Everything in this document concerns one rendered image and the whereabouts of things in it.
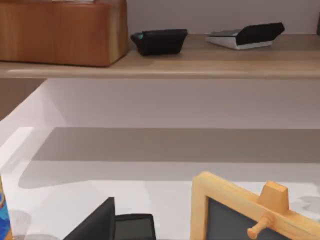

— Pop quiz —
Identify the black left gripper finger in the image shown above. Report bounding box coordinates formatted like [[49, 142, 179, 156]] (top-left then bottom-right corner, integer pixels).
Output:
[[62, 196, 116, 240]]

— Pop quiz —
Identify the black flat device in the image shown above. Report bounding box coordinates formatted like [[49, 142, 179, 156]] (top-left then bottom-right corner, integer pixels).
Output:
[[114, 213, 156, 240]]

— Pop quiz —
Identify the wooden framed blackboard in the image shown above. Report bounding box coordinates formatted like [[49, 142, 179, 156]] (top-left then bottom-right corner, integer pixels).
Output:
[[190, 171, 320, 240]]

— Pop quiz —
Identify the wooden shelf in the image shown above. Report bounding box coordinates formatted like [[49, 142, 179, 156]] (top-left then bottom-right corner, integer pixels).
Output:
[[0, 32, 320, 80]]

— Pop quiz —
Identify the wooden box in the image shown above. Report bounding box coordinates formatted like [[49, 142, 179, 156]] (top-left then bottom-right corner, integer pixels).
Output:
[[0, 0, 129, 68]]

